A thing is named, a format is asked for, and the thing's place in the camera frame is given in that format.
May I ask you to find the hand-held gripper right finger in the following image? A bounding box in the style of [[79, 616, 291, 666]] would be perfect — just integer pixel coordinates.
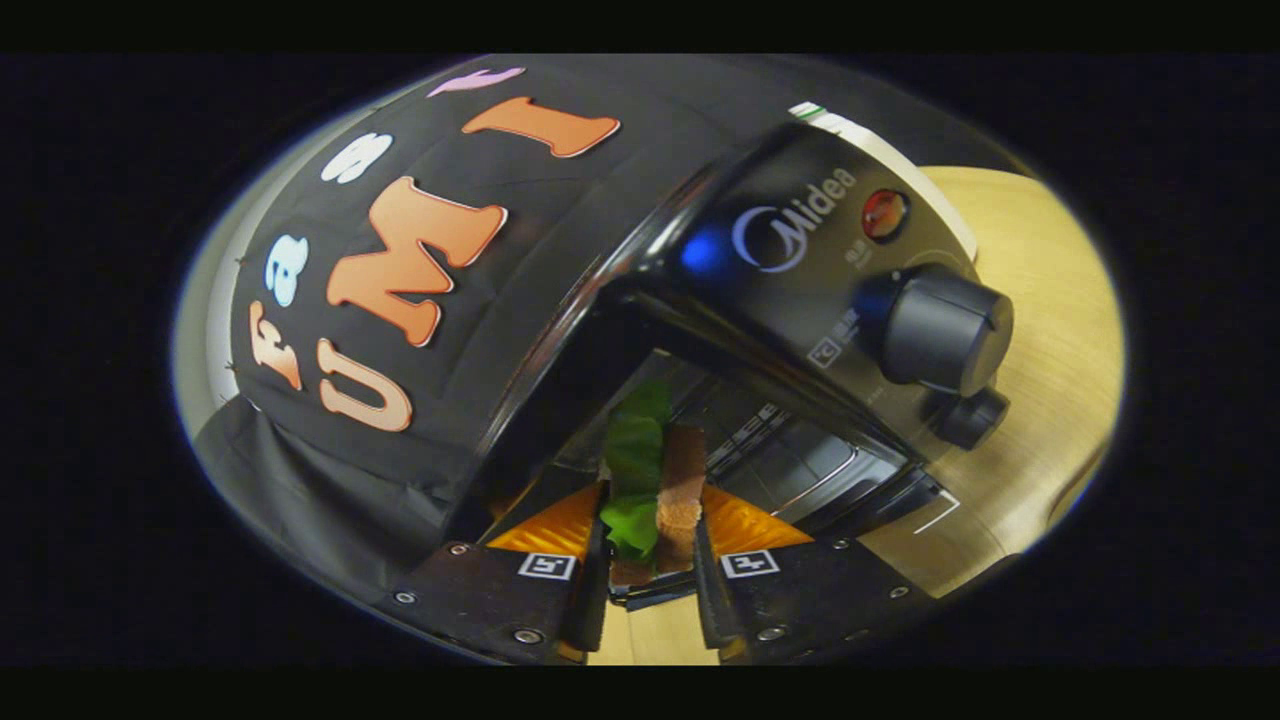
[[693, 485, 941, 666]]

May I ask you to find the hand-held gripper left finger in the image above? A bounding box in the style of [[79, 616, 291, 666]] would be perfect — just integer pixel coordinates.
[[385, 480, 611, 666]]

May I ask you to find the lettuce sandwich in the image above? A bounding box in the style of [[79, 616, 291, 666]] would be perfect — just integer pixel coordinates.
[[598, 378, 709, 586]]

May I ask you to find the black toaster oven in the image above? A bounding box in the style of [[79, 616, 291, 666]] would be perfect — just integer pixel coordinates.
[[440, 120, 1016, 611]]

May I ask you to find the white pop-up toaster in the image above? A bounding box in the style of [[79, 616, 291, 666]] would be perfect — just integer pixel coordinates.
[[790, 100, 979, 263]]

